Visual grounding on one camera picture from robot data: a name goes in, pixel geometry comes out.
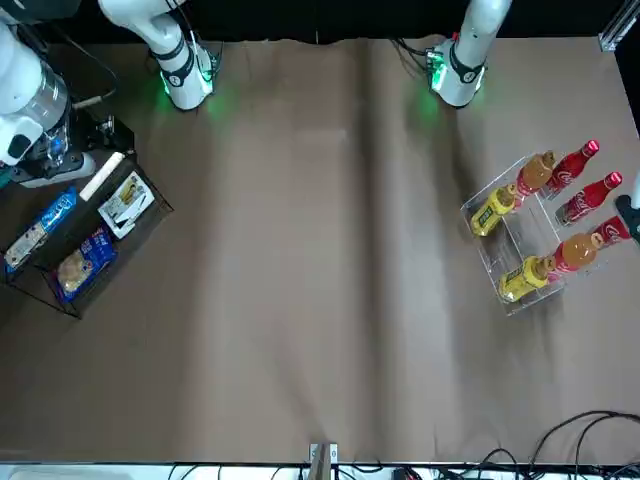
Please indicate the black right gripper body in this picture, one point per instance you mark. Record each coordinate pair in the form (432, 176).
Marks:
(105, 135)

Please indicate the red cola bottle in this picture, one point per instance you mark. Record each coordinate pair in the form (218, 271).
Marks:
(610, 232)
(570, 167)
(592, 197)

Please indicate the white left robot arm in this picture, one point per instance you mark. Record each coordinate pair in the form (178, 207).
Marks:
(467, 50)

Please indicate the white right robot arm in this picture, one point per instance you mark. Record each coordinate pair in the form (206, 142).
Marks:
(175, 50)

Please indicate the clear acrylic bottle shelf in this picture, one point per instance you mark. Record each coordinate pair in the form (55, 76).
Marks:
(520, 235)

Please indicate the white divider strip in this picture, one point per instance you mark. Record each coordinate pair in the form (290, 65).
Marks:
(100, 176)

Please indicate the white snack package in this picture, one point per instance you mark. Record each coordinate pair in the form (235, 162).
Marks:
(125, 200)

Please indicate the orange juice bottle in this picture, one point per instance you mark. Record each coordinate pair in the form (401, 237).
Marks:
(575, 252)
(537, 172)

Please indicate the long blue white cookie pack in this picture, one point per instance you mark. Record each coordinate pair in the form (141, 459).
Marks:
(45, 220)

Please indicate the yellow label tea bottle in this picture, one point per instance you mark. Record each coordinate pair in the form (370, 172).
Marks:
(492, 212)
(525, 277)

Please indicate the blue snack bag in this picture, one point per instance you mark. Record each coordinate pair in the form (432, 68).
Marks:
(85, 265)

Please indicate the aluminium profile rail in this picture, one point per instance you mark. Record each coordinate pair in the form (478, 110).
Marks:
(620, 25)

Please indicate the aluminium profile post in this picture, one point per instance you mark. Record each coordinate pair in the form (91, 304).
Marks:
(322, 460)

